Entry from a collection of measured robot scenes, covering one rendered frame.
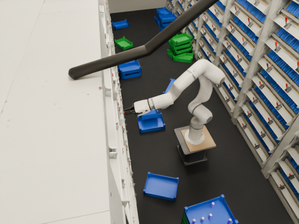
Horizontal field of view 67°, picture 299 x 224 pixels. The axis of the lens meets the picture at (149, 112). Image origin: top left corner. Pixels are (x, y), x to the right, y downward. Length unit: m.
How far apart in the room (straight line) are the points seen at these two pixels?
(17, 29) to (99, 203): 0.64
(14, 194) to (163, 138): 2.26
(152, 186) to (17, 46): 1.83
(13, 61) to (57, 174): 0.38
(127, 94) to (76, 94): 2.63
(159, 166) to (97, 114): 1.97
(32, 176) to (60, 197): 0.06
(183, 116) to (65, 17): 2.19
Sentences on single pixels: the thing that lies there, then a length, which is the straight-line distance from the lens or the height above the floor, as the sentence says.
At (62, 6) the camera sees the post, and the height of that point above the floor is 1.75.
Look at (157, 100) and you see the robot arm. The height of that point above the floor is 1.04.
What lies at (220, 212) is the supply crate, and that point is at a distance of 1.81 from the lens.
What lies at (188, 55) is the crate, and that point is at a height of 0.00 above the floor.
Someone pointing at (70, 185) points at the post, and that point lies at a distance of 0.36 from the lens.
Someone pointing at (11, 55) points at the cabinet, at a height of 1.75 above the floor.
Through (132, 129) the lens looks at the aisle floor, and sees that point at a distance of 2.68.
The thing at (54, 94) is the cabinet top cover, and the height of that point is 1.75.
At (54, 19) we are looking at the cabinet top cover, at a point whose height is 1.75.
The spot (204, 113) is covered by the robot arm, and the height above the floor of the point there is 0.71.
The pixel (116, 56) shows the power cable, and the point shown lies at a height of 1.80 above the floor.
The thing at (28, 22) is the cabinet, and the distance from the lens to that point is 0.87.
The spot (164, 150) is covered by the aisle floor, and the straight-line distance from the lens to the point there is 2.48.
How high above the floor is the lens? 2.06
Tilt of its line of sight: 46 degrees down
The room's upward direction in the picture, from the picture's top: 3 degrees counter-clockwise
